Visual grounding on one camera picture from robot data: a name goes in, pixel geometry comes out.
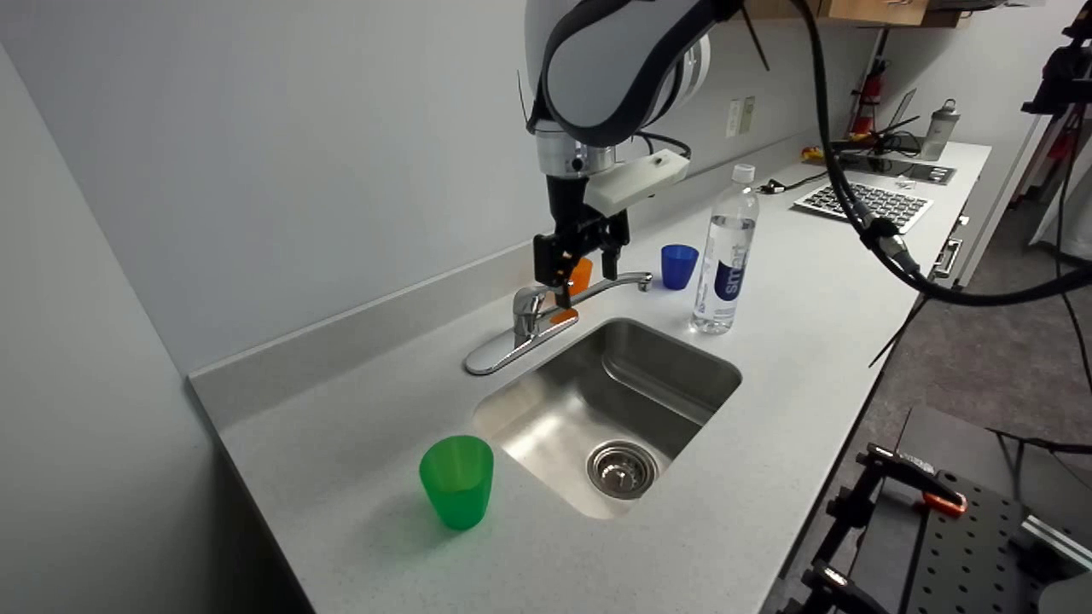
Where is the yellow handled tool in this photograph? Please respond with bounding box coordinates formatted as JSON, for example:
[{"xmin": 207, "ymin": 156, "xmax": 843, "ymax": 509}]
[{"xmin": 798, "ymin": 133, "xmax": 902, "ymax": 162}]

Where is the thick black cable bundle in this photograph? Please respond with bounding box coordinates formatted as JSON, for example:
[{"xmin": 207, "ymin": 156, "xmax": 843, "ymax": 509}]
[{"xmin": 787, "ymin": 0, "xmax": 1092, "ymax": 313}]

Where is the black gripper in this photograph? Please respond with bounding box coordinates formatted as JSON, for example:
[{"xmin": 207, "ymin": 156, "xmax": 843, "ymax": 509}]
[{"xmin": 530, "ymin": 168, "xmax": 636, "ymax": 313}]

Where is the clear plastic water bottle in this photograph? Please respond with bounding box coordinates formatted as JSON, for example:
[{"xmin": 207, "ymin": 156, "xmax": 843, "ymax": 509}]
[{"xmin": 689, "ymin": 162, "xmax": 761, "ymax": 338}]

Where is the chrome faucet spout and base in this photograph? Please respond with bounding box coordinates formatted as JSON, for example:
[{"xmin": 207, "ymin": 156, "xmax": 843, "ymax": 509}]
[{"xmin": 457, "ymin": 269, "xmax": 663, "ymax": 381}]

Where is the stainless steel sink basin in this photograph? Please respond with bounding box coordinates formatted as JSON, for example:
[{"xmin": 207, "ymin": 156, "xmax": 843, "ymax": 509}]
[{"xmin": 468, "ymin": 317, "xmax": 743, "ymax": 526}]

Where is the black clamp stand frame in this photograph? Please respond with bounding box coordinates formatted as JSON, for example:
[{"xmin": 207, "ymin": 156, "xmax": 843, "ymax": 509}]
[{"xmin": 778, "ymin": 405, "xmax": 1092, "ymax": 614}]

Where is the chrome tap handle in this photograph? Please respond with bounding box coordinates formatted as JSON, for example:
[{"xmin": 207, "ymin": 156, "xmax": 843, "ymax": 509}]
[{"xmin": 507, "ymin": 283, "xmax": 558, "ymax": 347}]

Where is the metal drawer handle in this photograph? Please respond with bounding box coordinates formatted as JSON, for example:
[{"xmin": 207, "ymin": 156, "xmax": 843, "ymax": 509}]
[{"xmin": 927, "ymin": 207, "xmax": 971, "ymax": 283}]

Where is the brown cardboard box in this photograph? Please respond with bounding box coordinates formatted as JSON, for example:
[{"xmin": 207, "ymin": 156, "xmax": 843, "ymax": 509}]
[{"xmin": 743, "ymin": 0, "xmax": 971, "ymax": 32}]

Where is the round metal sink drain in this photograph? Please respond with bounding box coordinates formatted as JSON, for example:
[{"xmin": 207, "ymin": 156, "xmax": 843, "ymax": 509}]
[{"xmin": 583, "ymin": 435, "xmax": 666, "ymax": 500}]

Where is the white wall outlet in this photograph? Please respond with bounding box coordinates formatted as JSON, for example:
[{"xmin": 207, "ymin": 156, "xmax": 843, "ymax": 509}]
[{"xmin": 724, "ymin": 91, "xmax": 757, "ymax": 140}]

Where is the orange plastic cup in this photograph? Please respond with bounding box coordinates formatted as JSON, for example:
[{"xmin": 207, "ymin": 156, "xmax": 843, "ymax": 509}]
[{"xmin": 563, "ymin": 257, "xmax": 596, "ymax": 305}]

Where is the flat black tablet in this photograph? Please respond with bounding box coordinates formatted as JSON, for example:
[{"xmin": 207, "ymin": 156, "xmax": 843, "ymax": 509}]
[{"xmin": 835, "ymin": 150, "xmax": 959, "ymax": 187}]

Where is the blue plastic cup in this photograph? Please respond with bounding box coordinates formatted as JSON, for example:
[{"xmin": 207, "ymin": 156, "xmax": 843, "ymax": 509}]
[{"xmin": 658, "ymin": 241, "xmax": 703, "ymax": 294}]

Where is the green plastic cup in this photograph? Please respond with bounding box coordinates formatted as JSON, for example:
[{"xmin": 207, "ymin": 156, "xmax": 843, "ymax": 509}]
[{"xmin": 417, "ymin": 433, "xmax": 497, "ymax": 534}]

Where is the grey computer keyboard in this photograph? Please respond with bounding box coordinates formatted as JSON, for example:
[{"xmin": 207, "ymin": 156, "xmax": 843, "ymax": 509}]
[{"xmin": 791, "ymin": 178, "xmax": 933, "ymax": 236}]

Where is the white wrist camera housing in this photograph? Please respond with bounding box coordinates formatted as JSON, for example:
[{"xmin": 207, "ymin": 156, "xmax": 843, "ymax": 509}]
[{"xmin": 583, "ymin": 150, "xmax": 691, "ymax": 216}]

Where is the black tripod stand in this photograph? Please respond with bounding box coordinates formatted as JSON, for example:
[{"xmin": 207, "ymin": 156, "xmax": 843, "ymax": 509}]
[{"xmin": 1020, "ymin": 0, "xmax": 1092, "ymax": 267}]

